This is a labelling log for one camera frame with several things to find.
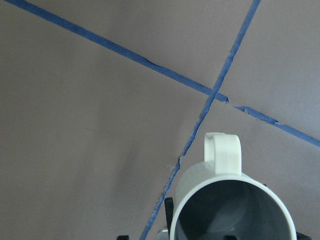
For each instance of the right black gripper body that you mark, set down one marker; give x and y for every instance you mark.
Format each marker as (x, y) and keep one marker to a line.
(170, 215)

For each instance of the white ribbed HOME mug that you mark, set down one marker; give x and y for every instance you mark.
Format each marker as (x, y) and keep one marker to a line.
(222, 164)

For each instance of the brown paper table cover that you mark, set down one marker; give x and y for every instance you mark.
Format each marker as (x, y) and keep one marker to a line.
(89, 138)

